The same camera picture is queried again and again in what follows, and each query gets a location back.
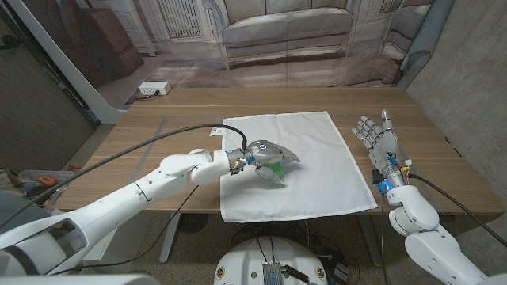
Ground white slanted post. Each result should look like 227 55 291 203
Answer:
6 0 128 125

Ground clear plastic storage bin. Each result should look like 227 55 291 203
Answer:
17 169 76 201

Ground person in blue jeans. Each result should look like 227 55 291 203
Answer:
0 188 52 234

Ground grey finned electronics module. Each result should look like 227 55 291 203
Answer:
262 262 282 285

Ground white cloth napkin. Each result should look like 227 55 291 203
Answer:
219 111 378 224

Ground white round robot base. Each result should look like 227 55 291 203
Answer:
213 236 329 285

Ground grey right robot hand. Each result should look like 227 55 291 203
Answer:
351 109 400 170

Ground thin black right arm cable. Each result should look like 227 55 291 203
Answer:
379 193 390 285

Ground printed sofa room backdrop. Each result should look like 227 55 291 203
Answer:
21 0 436 89

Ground black power strip cord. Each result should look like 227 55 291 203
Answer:
126 89 162 105

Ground tangled black floor cables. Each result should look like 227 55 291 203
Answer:
231 220 357 262

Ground black round floor object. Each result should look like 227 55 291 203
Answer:
180 213 209 234

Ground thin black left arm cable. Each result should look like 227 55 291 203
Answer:
51 184 199 276

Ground blue-grey rolled backdrop edge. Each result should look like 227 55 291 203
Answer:
395 0 455 90

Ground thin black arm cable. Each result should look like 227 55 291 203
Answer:
379 193 390 285
51 184 199 276

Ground green ball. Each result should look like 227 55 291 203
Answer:
264 161 285 178

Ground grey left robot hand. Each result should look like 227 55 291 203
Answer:
245 139 301 186

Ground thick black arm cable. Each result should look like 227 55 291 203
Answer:
0 123 249 230
407 173 507 249

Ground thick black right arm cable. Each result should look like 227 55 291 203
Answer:
407 173 507 249

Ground white power strip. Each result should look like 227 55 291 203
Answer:
138 81 172 97

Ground black wall mounted object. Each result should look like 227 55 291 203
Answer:
0 34 19 51

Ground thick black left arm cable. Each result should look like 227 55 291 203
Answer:
0 123 249 230

